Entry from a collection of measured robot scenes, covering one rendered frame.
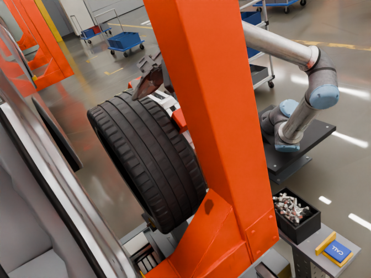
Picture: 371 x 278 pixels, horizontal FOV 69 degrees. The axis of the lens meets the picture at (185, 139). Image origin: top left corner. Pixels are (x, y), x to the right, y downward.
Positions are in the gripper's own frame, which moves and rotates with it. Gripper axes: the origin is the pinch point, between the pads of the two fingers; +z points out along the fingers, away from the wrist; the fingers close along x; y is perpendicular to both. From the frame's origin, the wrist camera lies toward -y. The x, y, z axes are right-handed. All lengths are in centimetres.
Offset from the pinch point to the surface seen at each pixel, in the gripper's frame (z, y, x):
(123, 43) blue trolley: 1, 451, -355
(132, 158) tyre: 15.8, -13.2, -4.3
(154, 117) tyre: 1.2, -4.8, -9.0
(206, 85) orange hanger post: -18.2, -28.5, 16.7
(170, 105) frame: -5.7, -0.5, -17.4
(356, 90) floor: -131, -7, -221
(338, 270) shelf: -5, -83, -55
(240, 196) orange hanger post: -1.5, -45.9, -16.3
